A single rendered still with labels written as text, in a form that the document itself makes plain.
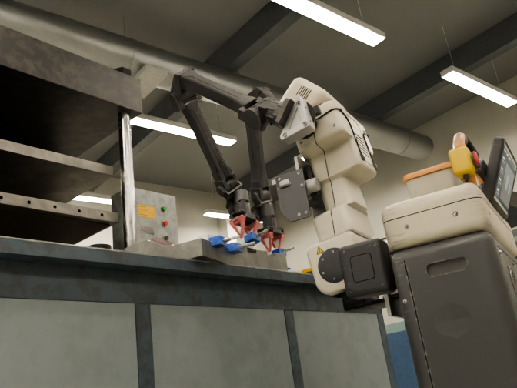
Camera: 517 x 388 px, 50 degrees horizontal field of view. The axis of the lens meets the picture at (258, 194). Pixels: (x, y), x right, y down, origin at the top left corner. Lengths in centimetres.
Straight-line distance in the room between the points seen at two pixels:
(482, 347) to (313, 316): 92
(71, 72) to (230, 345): 153
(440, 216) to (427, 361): 34
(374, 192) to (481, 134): 215
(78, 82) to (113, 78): 21
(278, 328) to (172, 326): 47
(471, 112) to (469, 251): 791
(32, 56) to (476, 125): 744
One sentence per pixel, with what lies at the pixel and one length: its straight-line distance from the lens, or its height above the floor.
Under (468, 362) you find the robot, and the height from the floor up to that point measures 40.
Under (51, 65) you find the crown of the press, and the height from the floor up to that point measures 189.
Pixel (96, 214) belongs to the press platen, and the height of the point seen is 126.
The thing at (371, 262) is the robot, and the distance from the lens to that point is 153.
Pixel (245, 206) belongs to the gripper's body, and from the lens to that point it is 207.
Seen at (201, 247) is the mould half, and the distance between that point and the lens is 167.
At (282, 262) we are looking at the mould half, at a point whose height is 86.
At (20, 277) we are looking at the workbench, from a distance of 143.
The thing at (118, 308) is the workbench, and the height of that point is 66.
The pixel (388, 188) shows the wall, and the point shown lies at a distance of 988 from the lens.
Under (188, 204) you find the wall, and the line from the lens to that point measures 1056.
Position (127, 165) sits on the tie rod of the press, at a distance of 275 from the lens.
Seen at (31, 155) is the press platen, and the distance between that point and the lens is 261.
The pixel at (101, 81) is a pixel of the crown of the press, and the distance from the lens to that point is 283.
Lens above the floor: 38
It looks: 20 degrees up
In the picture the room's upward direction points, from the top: 8 degrees counter-clockwise
